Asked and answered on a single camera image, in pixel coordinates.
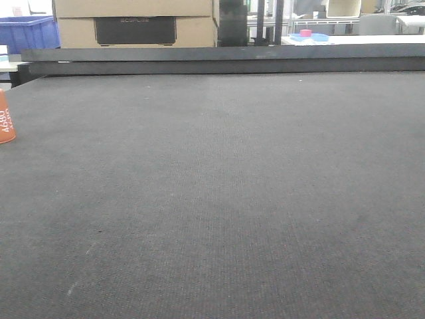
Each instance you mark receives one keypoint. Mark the lower cardboard box black panel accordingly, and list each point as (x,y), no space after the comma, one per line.
(192,32)

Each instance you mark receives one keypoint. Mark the blue tray on white table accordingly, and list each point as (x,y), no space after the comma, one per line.
(314,38)

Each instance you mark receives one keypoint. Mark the pink tape roll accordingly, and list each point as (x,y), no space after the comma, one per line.
(305,32)

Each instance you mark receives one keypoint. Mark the grey office chair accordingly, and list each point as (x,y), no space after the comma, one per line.
(377,24)

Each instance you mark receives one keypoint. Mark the orange paper cup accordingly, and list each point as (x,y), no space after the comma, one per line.
(7,132)

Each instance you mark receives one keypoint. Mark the upper cardboard box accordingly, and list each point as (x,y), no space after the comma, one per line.
(135,8)

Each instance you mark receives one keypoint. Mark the blue plastic crate background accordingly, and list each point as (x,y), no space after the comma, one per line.
(29,32)

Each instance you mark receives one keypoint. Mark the black table edge rail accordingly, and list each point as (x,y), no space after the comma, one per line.
(373,57)

